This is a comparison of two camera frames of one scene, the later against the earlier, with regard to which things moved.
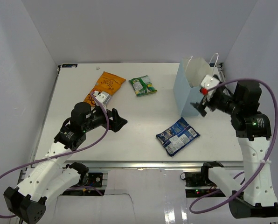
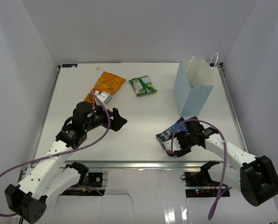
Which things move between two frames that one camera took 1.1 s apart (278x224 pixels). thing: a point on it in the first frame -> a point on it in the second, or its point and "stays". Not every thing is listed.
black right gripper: x=200 y=107 -> x=184 y=150
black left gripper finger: x=117 y=120 stays
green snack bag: x=142 y=86 stays
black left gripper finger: x=116 y=124 stays
